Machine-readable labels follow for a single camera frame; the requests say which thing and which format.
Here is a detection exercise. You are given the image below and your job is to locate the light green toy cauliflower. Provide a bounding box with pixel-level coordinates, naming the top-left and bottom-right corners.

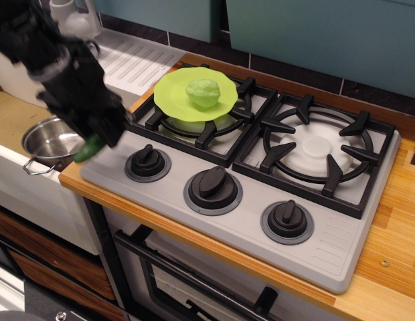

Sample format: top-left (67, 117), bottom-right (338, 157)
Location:
top-left (185, 79), bottom-right (221, 108)

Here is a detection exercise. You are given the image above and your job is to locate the black left burner grate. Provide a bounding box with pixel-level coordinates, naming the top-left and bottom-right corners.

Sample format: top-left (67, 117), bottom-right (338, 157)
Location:
top-left (127, 64), bottom-right (278, 167)

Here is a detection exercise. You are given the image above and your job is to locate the grey toy stove top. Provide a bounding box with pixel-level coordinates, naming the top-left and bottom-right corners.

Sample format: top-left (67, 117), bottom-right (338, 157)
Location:
top-left (80, 64), bottom-right (401, 293)

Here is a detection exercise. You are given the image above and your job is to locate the black right stove knob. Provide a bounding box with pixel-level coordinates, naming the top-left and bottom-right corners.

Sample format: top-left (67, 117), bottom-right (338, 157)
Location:
top-left (260, 200), bottom-right (315, 245)

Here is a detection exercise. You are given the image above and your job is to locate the white right burner disc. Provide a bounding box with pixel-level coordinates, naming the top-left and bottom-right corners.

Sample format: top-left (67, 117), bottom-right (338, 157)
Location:
top-left (270, 121), bottom-right (363, 177)

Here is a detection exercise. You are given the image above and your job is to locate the black middle stove knob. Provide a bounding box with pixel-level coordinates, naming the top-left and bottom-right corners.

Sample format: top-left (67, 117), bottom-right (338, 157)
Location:
top-left (183, 166), bottom-right (243, 216)

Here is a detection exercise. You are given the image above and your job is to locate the black left stove knob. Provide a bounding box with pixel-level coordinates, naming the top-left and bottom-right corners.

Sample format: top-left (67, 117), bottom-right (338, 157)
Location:
top-left (124, 144), bottom-right (171, 183)

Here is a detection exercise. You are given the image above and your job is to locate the lime green plastic plate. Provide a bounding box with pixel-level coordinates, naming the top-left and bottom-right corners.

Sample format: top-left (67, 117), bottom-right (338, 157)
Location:
top-left (154, 67), bottom-right (238, 122)

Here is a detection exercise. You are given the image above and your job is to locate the black stove knob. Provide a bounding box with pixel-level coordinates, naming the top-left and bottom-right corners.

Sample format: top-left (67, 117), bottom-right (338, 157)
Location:
top-left (124, 144), bottom-right (171, 183)
top-left (183, 166), bottom-right (243, 216)
top-left (260, 200), bottom-right (315, 245)

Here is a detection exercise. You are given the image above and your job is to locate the toy oven door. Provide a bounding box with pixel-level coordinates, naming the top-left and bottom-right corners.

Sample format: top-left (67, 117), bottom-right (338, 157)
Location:
top-left (104, 209), bottom-right (336, 320)

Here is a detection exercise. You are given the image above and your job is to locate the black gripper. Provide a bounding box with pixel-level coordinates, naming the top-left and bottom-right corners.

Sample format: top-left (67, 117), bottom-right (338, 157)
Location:
top-left (37, 39), bottom-right (127, 147)

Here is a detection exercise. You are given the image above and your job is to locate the dark green toy pickle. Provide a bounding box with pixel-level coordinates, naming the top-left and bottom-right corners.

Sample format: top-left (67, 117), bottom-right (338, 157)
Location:
top-left (74, 134), bottom-right (105, 163)

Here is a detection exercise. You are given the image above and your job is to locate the wooden drawer front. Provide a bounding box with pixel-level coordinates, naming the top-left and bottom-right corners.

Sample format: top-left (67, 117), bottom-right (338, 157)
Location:
top-left (0, 206), bottom-right (125, 320)

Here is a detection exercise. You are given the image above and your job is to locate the small stainless steel pot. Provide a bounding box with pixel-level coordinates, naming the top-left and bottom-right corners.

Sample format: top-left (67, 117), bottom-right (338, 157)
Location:
top-left (21, 116), bottom-right (85, 175)

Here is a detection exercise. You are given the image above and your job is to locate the white burner disc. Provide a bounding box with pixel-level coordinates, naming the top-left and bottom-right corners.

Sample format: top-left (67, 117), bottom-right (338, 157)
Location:
top-left (270, 121), bottom-right (363, 177)
top-left (166, 98), bottom-right (252, 134)

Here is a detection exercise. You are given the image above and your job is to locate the white toy sink unit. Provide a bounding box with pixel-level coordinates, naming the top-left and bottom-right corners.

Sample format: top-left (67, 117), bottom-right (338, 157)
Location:
top-left (0, 29), bottom-right (184, 255)

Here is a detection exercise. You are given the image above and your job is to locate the black burner grate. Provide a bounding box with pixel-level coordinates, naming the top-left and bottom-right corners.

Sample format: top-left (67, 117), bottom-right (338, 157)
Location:
top-left (127, 64), bottom-right (278, 167)
top-left (233, 93), bottom-right (398, 219)

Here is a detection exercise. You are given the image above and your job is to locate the grey toy faucet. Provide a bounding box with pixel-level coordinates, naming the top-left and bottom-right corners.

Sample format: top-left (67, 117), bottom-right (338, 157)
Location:
top-left (50, 0), bottom-right (102, 40)

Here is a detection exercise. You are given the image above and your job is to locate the black right burner grate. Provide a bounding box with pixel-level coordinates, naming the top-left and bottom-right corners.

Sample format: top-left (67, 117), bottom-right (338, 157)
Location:
top-left (233, 93), bottom-right (398, 219)

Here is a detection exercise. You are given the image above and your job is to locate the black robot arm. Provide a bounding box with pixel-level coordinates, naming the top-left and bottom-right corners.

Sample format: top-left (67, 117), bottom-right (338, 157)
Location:
top-left (0, 1), bottom-right (127, 147)

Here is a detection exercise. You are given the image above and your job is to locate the black oven door handle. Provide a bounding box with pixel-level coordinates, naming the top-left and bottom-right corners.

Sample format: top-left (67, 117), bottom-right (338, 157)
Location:
top-left (114, 231), bottom-right (277, 320)

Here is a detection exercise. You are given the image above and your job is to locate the white left burner disc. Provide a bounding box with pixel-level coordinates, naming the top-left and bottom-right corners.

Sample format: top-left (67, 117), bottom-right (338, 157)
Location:
top-left (166, 98), bottom-right (252, 134)

